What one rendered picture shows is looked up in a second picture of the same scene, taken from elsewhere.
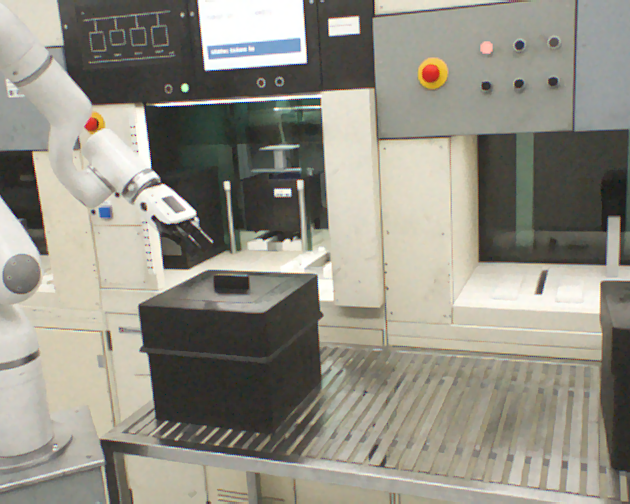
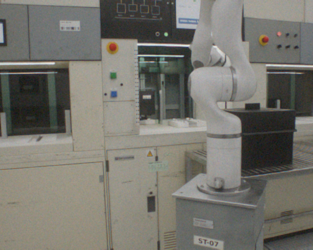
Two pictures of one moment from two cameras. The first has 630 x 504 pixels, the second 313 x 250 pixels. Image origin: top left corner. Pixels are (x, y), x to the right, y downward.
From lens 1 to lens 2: 1.60 m
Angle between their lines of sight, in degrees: 38
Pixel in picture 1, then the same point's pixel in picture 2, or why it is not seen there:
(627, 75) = (311, 48)
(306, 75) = not seen: hidden behind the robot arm
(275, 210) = (142, 105)
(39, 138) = (77, 53)
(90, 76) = (114, 24)
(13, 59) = not seen: outside the picture
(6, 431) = (238, 172)
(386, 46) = (249, 28)
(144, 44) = (147, 12)
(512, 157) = not seen: hidden behind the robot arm
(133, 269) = (126, 124)
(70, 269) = (86, 127)
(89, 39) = (116, 6)
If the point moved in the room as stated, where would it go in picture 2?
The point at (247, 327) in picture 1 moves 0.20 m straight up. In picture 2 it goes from (290, 116) to (291, 72)
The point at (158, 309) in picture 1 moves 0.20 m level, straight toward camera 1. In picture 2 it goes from (254, 113) to (304, 114)
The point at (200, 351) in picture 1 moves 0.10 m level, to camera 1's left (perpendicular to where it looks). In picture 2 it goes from (271, 130) to (258, 133)
